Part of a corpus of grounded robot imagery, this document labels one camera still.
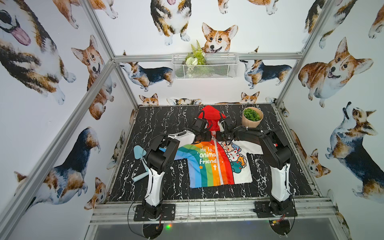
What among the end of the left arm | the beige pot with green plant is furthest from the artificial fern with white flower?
the beige pot with green plant

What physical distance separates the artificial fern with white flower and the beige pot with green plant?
1.44 feet

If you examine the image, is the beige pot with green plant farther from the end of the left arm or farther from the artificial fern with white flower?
the artificial fern with white flower

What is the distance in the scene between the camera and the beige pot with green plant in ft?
3.27

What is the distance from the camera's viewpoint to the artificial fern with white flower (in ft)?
2.71
